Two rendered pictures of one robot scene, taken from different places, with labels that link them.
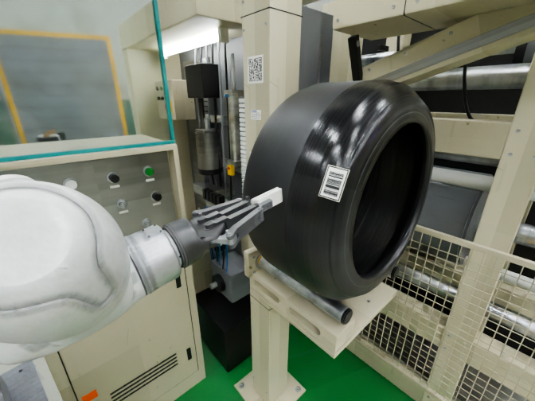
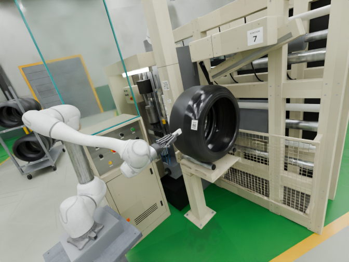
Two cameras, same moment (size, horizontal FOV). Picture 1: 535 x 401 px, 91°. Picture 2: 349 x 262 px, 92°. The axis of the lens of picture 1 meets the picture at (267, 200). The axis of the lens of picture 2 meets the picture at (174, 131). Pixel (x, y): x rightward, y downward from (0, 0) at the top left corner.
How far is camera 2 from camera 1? 0.59 m
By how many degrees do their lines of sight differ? 5
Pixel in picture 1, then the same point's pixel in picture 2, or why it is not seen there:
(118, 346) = (133, 199)
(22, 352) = (131, 174)
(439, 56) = (232, 66)
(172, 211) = not seen: hidden behind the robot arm
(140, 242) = not seen: hidden behind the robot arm
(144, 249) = not seen: hidden behind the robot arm
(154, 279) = (151, 158)
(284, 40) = (174, 74)
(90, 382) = (126, 214)
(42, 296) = (144, 153)
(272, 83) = (172, 89)
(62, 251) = (145, 147)
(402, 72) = (222, 72)
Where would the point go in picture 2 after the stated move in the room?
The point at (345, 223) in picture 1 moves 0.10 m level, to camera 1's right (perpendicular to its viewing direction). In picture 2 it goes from (201, 135) to (217, 132)
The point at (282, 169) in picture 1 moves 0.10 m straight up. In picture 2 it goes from (179, 122) to (176, 108)
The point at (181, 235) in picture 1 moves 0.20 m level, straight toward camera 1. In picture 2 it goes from (155, 146) to (165, 162)
